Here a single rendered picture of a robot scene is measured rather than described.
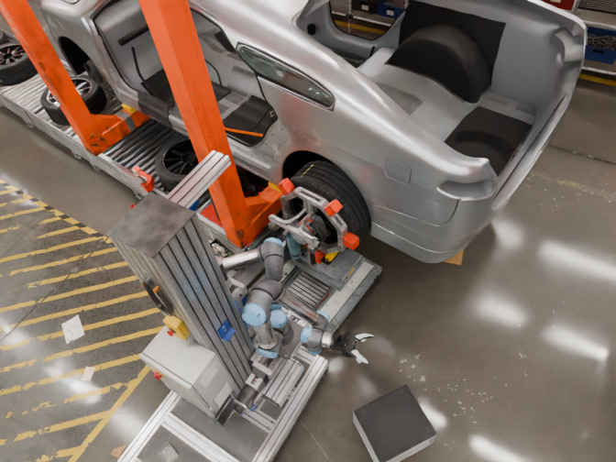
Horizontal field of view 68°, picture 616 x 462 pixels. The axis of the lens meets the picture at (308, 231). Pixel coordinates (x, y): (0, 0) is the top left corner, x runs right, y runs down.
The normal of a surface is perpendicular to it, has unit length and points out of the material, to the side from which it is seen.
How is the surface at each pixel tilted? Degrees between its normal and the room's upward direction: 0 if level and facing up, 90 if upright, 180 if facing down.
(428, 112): 22
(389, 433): 0
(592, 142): 0
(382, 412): 0
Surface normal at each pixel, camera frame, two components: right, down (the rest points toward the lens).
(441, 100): 0.22, -0.40
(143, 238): -0.08, -0.62
